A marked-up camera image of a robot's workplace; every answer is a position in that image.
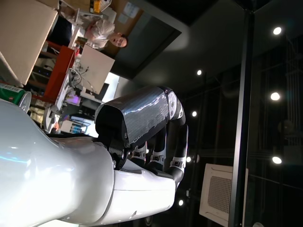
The orange metal shelf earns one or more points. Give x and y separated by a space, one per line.
59 71

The green white soda can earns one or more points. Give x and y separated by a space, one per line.
9 94

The white ceiling air conditioner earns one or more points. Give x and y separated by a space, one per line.
220 191

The white monitor back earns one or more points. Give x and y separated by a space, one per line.
97 68

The person in beige shirt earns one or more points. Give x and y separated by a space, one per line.
101 33

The dark metal pillar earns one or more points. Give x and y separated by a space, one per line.
241 118

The round ceiling light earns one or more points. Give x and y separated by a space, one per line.
199 72
180 202
277 30
188 159
275 96
277 159
194 113

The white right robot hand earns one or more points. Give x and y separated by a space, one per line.
59 177

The open cardboard box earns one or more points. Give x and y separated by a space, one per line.
21 35

